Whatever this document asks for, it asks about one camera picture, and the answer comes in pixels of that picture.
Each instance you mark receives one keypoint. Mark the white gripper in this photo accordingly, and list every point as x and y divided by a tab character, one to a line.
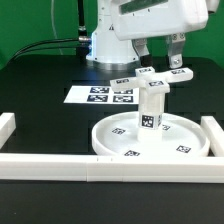
135	19

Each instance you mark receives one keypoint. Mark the white cross-shaped table base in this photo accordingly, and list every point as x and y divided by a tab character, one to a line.
150	80

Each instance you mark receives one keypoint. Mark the white round table top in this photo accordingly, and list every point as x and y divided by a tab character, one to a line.
120	135

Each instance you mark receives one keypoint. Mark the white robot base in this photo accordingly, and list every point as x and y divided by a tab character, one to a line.
107	51

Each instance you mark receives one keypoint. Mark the white marker sheet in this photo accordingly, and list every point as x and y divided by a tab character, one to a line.
100	95

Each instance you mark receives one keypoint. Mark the black vertical pole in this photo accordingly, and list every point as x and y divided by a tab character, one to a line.
82	32

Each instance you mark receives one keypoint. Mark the white U-shaped fence frame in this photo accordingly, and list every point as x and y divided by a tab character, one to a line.
92	168

